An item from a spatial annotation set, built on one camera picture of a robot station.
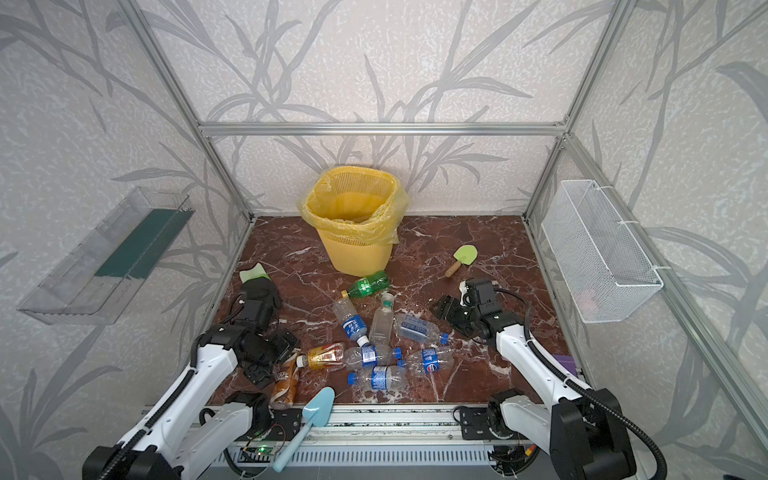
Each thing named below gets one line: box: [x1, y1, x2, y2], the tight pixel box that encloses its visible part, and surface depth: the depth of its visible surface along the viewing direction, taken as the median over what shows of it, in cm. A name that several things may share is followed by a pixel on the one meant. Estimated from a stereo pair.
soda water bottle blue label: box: [395, 313, 441, 342], surface depth 87 cm
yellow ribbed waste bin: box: [306, 166, 398, 277], surface depth 93 cm
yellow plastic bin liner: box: [297, 166, 410, 246], surface depth 88 cm
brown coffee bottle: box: [271, 348, 301, 407], surface depth 77 cm
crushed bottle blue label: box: [405, 346, 455, 376], surface depth 84 cm
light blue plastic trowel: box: [272, 386, 336, 473], surface depth 77 cm
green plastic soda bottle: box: [348, 271, 390, 299], surface depth 98 cm
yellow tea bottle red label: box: [296, 342, 345, 371], surface depth 82 cm
